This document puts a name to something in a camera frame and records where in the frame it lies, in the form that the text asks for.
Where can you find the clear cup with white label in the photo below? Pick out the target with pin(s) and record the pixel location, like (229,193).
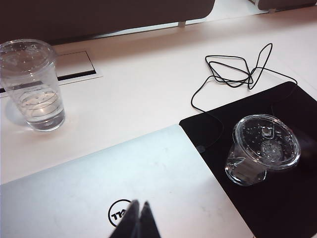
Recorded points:
(262,148)

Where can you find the grey-brown desk partition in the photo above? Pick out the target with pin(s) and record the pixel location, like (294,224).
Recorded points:
(99,15)
(287,3)

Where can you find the silver Dell laptop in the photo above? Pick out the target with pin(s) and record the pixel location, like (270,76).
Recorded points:
(99,173)

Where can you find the silver desk edge rail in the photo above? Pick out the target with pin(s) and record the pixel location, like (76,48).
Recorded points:
(153,26)

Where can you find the black mouse pad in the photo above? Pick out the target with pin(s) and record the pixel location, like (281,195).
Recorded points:
(272,210)

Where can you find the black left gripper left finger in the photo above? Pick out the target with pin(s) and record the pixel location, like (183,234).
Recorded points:
(126,223)

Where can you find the white partition support foot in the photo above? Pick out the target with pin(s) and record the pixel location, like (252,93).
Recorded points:
(181,24)

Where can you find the tall clear lidded cup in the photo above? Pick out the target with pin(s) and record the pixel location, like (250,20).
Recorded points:
(32,86)

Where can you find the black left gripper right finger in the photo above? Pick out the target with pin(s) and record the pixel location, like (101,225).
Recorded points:
(148,225)

